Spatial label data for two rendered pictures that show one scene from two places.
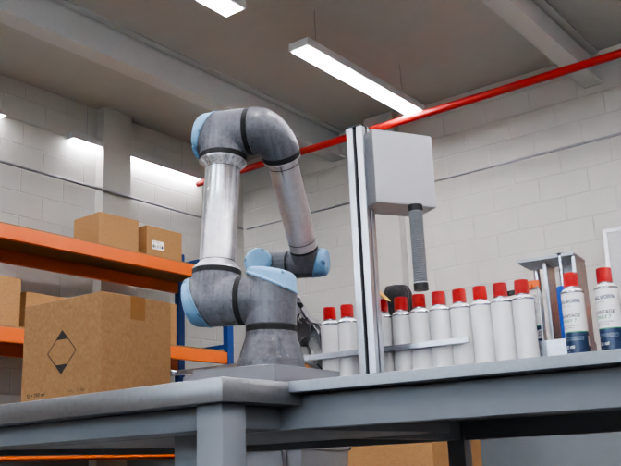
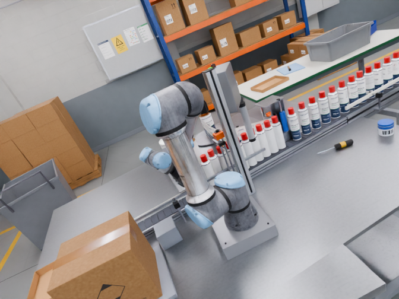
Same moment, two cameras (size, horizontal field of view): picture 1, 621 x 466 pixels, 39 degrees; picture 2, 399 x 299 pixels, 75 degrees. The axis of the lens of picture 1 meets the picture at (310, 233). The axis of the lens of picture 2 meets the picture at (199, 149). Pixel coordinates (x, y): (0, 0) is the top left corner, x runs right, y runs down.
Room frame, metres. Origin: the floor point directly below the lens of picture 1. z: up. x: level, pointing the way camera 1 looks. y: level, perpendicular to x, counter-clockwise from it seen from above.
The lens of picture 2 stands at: (1.35, 0.73, 1.70)
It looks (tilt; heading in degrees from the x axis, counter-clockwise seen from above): 25 degrees down; 318
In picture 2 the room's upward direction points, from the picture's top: 23 degrees counter-clockwise
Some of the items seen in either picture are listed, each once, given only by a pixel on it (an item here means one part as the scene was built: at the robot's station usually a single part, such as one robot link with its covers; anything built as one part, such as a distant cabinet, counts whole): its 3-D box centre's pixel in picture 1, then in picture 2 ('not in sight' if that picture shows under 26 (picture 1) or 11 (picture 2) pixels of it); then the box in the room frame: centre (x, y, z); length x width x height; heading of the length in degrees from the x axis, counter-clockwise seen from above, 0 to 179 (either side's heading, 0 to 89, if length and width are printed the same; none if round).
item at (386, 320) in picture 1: (383, 339); (224, 162); (2.20, -0.17, 0.98); 0.05 x 0.05 x 0.20
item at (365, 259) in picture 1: (365, 257); (231, 138); (2.06, -0.13, 1.17); 0.04 x 0.04 x 0.67; 60
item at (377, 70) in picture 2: not in sight; (377, 78); (1.63, -1.15, 0.98); 0.05 x 0.05 x 0.20
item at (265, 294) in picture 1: (268, 297); (230, 189); (1.97, 0.10, 1.06); 0.13 x 0.12 x 0.14; 74
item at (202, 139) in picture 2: not in sight; (212, 134); (2.64, -0.62, 0.89); 0.31 x 0.31 x 0.01
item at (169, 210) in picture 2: not in sight; (228, 180); (2.21, -0.17, 0.86); 1.65 x 0.08 x 0.04; 60
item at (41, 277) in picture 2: not in sight; (60, 276); (2.72, 0.69, 0.85); 0.30 x 0.26 x 0.04; 60
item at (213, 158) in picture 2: not in sight; (215, 165); (2.24, -0.14, 0.98); 0.05 x 0.05 x 0.20
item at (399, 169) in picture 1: (395, 174); (223, 88); (2.08, -0.22, 1.38); 0.17 x 0.10 x 0.19; 115
